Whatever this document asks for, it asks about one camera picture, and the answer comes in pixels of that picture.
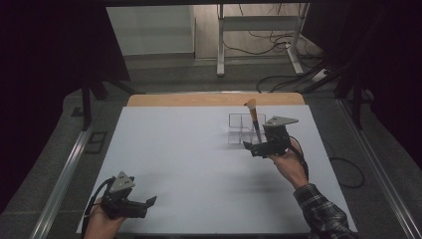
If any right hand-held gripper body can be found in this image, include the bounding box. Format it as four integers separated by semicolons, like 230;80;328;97
261;116;300;157

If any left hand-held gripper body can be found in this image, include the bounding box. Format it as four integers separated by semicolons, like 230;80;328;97
100;170;136;220

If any clear acrylic organizer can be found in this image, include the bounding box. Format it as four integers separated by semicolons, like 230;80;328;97
227;113;268;145

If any makeup brush with dark handle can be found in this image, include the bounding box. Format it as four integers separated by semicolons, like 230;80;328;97
244;98;263;143

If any person's left hand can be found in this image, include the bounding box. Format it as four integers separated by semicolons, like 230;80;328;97
84;198;127;239

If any person's right hand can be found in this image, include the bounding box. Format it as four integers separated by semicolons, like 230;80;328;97
267;137;311;191

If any white table mat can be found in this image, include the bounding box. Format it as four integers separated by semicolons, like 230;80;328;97
76;105;358;235

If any white power strip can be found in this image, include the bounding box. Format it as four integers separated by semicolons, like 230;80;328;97
312;68;333;84

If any black metal stand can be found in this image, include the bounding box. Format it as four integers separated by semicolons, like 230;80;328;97
300;59;377;131
80;73;147;131

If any black curtain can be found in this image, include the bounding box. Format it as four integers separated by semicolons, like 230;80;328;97
301;0;422;170
0;0;131;214

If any white cabinet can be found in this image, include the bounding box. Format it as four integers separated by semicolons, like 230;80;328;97
105;5;197;58

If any left hand-held gripper black cable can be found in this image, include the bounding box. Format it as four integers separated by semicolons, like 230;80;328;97
81;176;115;239

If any hand-held gripper black cable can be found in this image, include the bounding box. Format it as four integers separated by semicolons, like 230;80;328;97
288;134;311;182
81;176;115;239

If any right hand-held gripper black cable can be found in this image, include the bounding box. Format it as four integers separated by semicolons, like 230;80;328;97
288;134;311;182

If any aluminium rail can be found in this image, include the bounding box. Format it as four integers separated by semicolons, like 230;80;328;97
29;128;95;239
335;99;422;239

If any looped black floor cable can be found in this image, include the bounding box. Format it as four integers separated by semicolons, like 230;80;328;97
322;138;366;189

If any tangle of black floor cables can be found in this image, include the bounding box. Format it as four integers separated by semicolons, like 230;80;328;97
221;3;327;94

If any white metal desk frame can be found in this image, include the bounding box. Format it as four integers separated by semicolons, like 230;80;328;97
216;3;312;78

